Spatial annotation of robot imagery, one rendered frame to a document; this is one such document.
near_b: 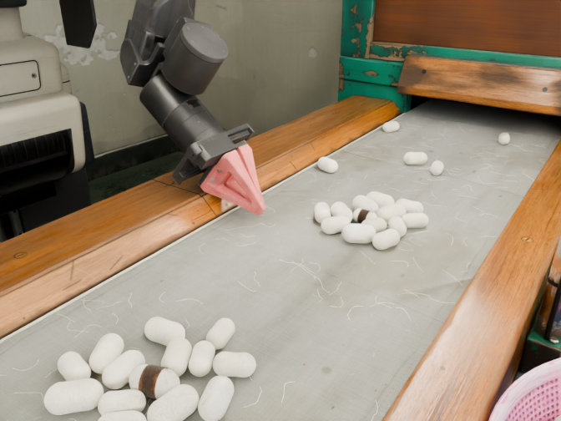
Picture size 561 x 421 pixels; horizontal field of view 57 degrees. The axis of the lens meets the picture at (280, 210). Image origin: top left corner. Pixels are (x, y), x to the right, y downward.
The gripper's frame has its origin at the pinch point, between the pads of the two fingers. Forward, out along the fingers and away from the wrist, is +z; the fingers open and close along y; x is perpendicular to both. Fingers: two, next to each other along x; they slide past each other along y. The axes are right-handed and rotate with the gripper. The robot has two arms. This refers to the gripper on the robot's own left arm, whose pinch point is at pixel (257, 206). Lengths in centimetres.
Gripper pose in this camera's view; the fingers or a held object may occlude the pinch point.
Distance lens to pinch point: 61.1
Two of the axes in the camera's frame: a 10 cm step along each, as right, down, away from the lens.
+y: 5.8, -3.5, 7.4
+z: 6.4, 7.6, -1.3
